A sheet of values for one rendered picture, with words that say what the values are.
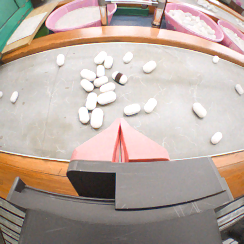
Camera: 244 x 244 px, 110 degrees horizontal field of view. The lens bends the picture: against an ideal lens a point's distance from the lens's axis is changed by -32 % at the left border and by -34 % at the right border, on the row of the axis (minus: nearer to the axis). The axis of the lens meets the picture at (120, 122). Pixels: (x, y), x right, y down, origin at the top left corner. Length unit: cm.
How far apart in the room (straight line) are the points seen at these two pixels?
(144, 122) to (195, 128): 12
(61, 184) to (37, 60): 34
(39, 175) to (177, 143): 27
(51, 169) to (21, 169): 7
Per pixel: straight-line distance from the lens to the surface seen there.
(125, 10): 64
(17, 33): 60
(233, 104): 41
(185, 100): 30
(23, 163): 30
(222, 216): 53
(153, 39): 37
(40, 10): 70
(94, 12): 55
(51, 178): 25
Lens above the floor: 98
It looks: 76 degrees down
